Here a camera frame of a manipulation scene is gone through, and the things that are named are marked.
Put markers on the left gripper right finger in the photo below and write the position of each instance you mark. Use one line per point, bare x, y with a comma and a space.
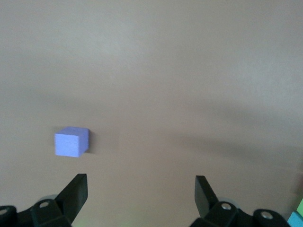
225, 215

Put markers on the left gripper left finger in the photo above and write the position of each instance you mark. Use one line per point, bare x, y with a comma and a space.
47, 215

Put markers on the purple foam block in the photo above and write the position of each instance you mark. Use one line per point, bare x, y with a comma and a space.
69, 143

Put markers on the green foam block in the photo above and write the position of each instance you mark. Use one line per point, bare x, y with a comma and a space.
300, 206

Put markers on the light blue foam block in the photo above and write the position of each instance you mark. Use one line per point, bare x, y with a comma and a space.
297, 220

